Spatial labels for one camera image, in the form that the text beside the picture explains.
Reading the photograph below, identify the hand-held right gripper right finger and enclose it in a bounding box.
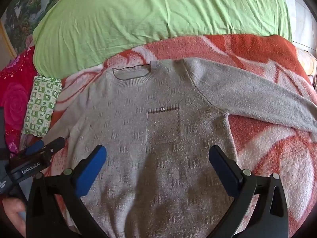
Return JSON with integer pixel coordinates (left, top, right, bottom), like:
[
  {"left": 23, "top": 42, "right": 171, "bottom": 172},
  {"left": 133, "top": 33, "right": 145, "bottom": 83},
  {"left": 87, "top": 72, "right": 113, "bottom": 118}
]
[{"left": 208, "top": 144, "right": 290, "bottom": 238}]

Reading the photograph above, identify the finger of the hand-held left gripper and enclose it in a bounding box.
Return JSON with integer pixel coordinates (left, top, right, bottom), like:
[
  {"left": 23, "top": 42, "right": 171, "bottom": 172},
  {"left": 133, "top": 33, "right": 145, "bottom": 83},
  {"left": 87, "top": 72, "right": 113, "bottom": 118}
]
[
  {"left": 24, "top": 140, "right": 45, "bottom": 156},
  {"left": 40, "top": 137, "right": 66, "bottom": 159}
]

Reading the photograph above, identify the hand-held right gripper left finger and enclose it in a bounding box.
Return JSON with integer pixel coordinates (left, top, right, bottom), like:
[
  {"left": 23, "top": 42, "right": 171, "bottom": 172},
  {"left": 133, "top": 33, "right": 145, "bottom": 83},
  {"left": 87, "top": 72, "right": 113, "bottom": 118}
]
[{"left": 26, "top": 144, "right": 109, "bottom": 238}]

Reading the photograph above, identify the grey knitted sweater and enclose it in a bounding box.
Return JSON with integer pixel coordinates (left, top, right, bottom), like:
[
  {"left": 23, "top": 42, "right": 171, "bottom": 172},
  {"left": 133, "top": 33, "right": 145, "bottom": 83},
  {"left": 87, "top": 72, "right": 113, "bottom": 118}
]
[{"left": 42, "top": 58, "right": 317, "bottom": 238}]

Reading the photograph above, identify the person's left hand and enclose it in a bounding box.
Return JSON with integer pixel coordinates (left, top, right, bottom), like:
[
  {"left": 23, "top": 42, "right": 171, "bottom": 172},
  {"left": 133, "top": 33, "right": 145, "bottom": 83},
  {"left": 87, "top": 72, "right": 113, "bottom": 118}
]
[{"left": 0, "top": 195, "right": 28, "bottom": 238}]

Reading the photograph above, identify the green white patterned pillow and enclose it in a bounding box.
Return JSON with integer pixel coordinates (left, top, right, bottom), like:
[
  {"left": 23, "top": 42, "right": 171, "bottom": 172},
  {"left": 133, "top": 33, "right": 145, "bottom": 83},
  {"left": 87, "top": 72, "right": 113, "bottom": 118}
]
[{"left": 21, "top": 76, "right": 62, "bottom": 137}]

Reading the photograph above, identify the red floral sequin cloth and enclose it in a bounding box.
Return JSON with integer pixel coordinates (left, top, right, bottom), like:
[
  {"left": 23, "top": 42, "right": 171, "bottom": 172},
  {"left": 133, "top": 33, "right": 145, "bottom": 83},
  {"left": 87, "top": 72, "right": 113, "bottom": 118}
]
[{"left": 0, "top": 46, "right": 39, "bottom": 155}]

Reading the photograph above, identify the orange white floral blanket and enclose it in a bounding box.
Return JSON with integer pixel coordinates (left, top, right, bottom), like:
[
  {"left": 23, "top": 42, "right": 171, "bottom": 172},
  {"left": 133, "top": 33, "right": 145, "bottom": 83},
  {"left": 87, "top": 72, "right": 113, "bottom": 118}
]
[{"left": 20, "top": 33, "right": 317, "bottom": 238}]

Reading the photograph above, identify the gold framed landscape painting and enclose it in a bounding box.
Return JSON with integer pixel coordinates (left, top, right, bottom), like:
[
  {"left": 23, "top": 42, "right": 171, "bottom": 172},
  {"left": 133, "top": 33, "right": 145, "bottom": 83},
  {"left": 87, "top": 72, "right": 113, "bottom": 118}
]
[{"left": 0, "top": 0, "right": 73, "bottom": 56}]

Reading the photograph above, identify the pale yellow cloth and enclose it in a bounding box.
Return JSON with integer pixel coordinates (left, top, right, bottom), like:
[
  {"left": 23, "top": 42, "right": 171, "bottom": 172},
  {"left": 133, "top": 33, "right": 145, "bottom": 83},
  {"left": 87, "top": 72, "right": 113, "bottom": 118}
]
[{"left": 296, "top": 47, "right": 317, "bottom": 85}]

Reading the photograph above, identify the light green quilt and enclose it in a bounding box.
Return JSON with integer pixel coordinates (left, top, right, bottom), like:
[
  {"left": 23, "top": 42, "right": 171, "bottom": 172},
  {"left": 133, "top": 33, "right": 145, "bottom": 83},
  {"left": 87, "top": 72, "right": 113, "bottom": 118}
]
[{"left": 32, "top": 0, "right": 293, "bottom": 78}]

